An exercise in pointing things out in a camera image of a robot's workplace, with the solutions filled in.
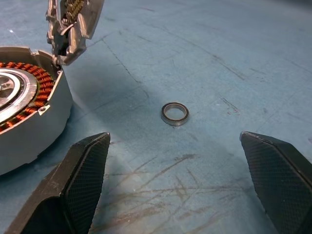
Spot grey motor housing lid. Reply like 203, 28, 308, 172
45, 0, 105, 66

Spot silver spoked rotor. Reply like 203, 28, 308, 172
0, 67, 39, 124

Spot small metal bearing ring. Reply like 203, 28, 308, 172
160, 102, 190, 127

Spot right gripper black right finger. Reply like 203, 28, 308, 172
239, 131, 312, 234

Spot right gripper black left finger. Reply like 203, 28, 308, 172
4, 132, 111, 234

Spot grey round motor housing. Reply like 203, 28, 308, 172
0, 46, 74, 176

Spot blue plastic table cover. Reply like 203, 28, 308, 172
0, 0, 312, 234

